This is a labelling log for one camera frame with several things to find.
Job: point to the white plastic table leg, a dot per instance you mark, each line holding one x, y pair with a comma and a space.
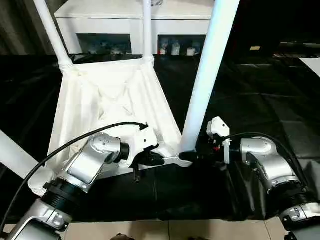
17, 152
53, 37
207, 75
147, 30

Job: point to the white plastic table top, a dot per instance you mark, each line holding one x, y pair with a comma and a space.
87, 95

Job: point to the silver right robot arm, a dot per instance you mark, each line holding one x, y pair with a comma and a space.
270, 160

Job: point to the black plastic cover mat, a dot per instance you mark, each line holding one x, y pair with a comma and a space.
250, 100

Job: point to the dark robot body part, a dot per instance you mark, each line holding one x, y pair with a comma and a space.
123, 237

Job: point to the small tan box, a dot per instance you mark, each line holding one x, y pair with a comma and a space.
255, 48

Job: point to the white flat board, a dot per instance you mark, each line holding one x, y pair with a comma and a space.
311, 66

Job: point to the white sideboard with glass doors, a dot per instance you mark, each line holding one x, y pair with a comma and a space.
100, 22

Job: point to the grey curtain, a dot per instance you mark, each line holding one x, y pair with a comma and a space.
20, 27

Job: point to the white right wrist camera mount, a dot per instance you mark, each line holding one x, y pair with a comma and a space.
220, 127

